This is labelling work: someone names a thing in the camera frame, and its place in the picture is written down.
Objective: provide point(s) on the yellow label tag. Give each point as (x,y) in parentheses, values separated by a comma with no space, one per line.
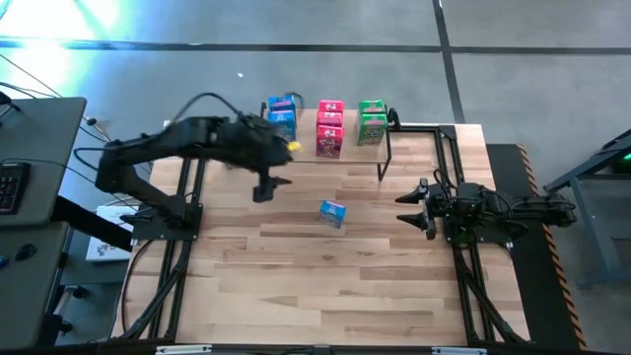
(294,146)

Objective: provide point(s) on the dark operator desk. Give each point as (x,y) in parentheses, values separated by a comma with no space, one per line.
(49,128)

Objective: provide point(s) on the white printed booklet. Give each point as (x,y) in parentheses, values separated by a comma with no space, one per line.
(106,246)

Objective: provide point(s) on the black round knob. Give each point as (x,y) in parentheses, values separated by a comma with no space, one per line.
(24,252)

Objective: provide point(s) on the black mat with hazard stripe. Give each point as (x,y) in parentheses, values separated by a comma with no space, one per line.
(527,296)

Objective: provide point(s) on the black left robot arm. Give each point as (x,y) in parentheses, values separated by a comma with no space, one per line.
(162,143)

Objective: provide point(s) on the grey metal stand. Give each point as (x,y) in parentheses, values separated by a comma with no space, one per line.
(586,236)

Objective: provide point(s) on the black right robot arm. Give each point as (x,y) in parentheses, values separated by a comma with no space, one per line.
(542,214)

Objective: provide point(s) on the blue Rice Krispies cereal box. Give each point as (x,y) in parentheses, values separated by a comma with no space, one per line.
(286,123)
(332,214)
(281,103)

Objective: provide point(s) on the green Apple Jacks cereal box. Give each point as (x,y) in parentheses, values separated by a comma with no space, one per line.
(371,132)
(372,107)

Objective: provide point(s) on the white bracket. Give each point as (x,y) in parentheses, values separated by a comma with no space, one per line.
(182,350)
(458,351)

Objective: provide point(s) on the black aluminium rig frame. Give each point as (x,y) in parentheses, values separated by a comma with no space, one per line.
(446,133)

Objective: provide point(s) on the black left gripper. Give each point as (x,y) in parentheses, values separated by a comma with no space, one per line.
(251,145)

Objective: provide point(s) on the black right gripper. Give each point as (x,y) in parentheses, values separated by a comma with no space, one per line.
(443,204)

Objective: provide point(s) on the black keyboard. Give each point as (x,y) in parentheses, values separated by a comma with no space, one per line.
(12,190)

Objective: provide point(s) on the black diagonal bar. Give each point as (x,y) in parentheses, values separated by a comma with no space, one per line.
(93,226)

